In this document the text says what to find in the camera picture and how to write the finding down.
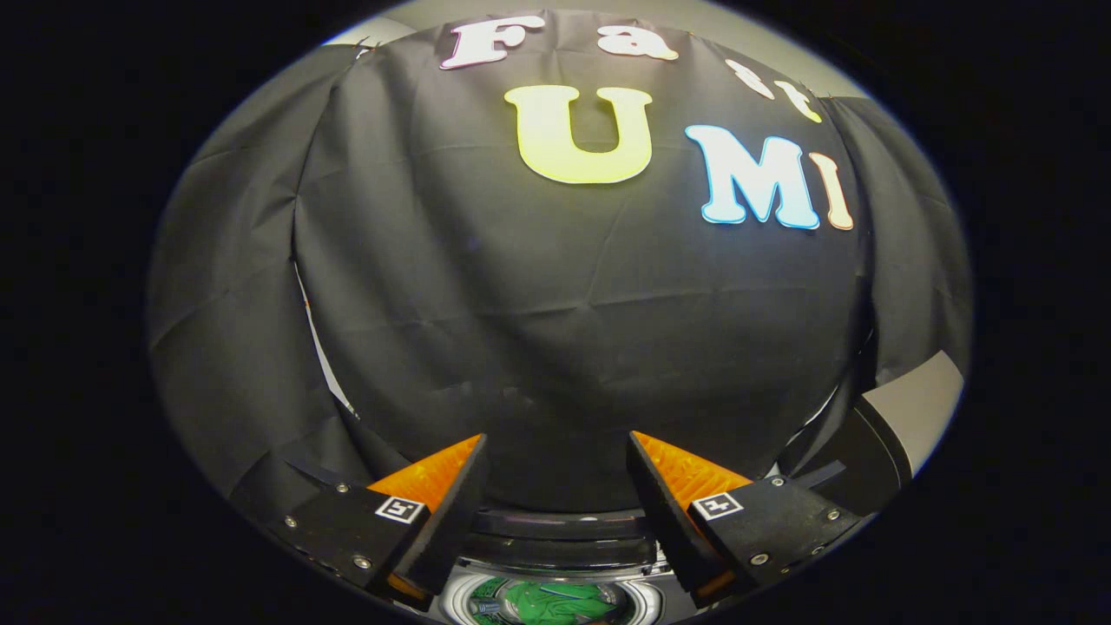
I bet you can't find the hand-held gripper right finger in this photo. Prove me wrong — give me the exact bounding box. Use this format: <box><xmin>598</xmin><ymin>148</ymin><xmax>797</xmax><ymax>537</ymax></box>
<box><xmin>625</xmin><ymin>431</ymin><xmax>864</xmax><ymax>610</ymax></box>

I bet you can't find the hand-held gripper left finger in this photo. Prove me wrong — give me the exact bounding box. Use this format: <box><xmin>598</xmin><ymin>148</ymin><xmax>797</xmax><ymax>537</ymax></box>
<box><xmin>279</xmin><ymin>433</ymin><xmax>490</xmax><ymax>602</ymax></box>

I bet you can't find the green polo shirt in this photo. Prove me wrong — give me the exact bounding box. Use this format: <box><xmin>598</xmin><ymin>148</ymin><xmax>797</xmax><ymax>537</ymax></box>
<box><xmin>473</xmin><ymin>580</ymin><xmax>634</xmax><ymax>625</ymax></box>

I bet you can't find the black backdrop cloth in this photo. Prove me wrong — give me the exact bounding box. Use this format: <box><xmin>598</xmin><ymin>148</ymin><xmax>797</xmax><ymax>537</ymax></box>
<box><xmin>146</xmin><ymin>9</ymin><xmax>975</xmax><ymax>513</ymax></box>

